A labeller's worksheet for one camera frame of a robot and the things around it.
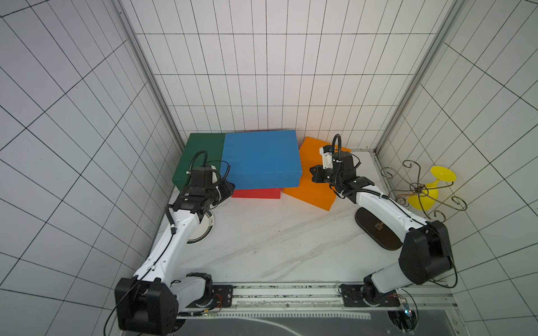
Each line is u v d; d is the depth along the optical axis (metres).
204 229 0.88
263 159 0.88
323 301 0.73
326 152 0.75
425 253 0.43
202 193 0.59
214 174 0.63
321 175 0.76
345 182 0.64
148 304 0.37
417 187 0.67
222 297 0.72
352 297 0.73
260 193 0.98
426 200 0.64
